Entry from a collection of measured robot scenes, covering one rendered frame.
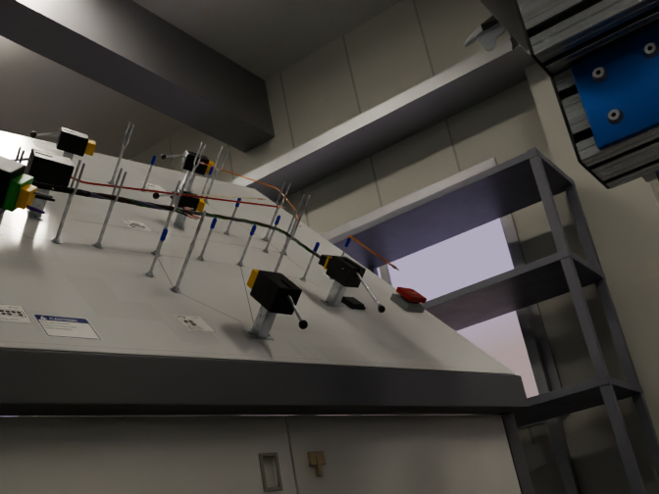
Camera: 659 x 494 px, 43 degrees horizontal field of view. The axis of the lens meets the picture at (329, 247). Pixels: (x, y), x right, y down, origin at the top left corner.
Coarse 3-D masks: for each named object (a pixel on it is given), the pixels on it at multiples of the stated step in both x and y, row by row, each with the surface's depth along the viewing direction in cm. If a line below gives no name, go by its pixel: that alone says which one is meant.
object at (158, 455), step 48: (0, 432) 95; (48, 432) 99; (96, 432) 103; (144, 432) 107; (192, 432) 112; (240, 432) 117; (0, 480) 93; (48, 480) 96; (96, 480) 100; (144, 480) 104; (192, 480) 109; (240, 480) 114; (288, 480) 120
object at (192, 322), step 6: (180, 318) 125; (186, 318) 126; (192, 318) 126; (198, 318) 127; (186, 324) 123; (192, 324) 124; (198, 324) 125; (204, 324) 126; (198, 330) 123; (204, 330) 124; (210, 330) 124
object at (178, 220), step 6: (186, 192) 169; (156, 198) 167; (180, 198) 167; (186, 198) 168; (192, 198) 168; (198, 198) 169; (174, 204) 168; (180, 204) 168; (186, 204) 168; (192, 204) 168; (192, 210) 169; (180, 216) 169; (174, 222) 169; (180, 222) 170; (180, 228) 169
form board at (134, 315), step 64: (128, 192) 180; (192, 192) 203; (256, 192) 233; (0, 256) 120; (64, 256) 130; (128, 256) 142; (192, 256) 155; (256, 256) 172; (128, 320) 117; (320, 320) 149; (384, 320) 165
